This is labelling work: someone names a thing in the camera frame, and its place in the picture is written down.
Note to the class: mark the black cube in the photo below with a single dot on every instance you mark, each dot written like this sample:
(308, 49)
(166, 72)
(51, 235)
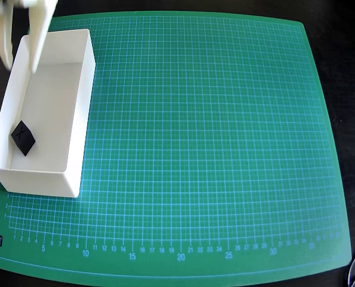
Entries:
(22, 137)

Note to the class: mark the white plastic bin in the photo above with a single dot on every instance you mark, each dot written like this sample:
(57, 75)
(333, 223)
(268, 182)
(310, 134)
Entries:
(52, 104)

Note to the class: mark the green cutting mat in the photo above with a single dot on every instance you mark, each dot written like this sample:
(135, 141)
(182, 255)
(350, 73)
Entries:
(210, 149)

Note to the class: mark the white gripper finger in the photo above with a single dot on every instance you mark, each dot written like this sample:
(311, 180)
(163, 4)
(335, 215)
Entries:
(41, 33)
(3, 36)

